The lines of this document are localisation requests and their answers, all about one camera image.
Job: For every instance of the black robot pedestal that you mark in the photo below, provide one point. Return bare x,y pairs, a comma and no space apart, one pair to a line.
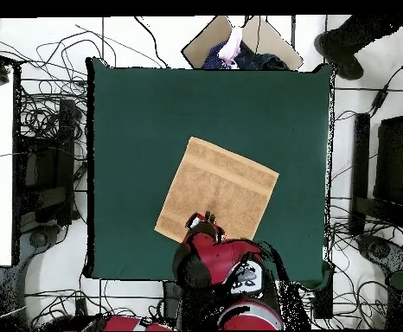
171,301

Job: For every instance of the brown cardboard box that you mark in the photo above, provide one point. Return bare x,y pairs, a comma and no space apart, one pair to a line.
205,41

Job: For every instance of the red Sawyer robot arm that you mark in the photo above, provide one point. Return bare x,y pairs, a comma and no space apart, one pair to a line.
218,256

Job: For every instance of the black power adapter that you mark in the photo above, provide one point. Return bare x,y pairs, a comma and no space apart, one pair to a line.
379,99

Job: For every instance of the grey chair base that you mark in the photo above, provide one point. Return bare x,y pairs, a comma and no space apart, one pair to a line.
39,239
378,249

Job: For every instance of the orange terry towel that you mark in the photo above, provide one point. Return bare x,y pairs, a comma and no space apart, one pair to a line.
222,180

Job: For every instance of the black power strip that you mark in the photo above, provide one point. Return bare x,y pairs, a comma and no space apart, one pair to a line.
81,306

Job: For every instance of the dark blue clothing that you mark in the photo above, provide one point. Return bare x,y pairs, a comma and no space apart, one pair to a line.
253,60

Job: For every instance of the dark green table cloth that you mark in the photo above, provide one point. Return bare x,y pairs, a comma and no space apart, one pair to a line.
135,114

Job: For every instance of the pink garment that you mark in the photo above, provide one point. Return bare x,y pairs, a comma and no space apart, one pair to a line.
232,45

